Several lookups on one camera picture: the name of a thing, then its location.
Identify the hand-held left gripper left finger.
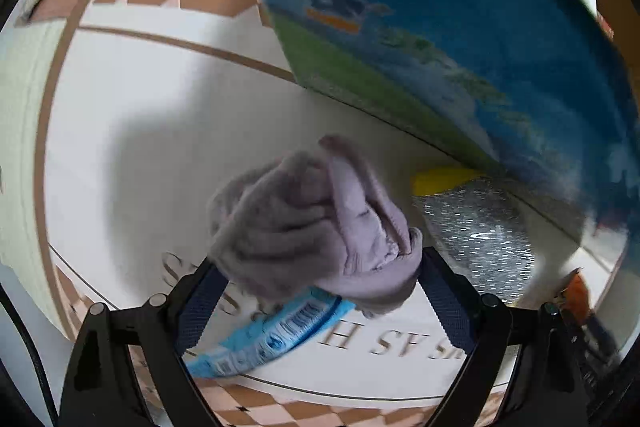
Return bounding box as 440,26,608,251
57,256,232,427

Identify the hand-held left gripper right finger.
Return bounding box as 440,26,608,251
419,247,588,427

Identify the lilac fuzzy cloth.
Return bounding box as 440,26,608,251
206,134,424,319

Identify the blue white plastic packet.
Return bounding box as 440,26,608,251
184,286,357,379

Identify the silver sponge with yellow edge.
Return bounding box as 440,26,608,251
411,166,537,299

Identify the orange black object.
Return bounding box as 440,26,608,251
560,268,621,360

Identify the large blue picture box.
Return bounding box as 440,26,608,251
225,0,637,244

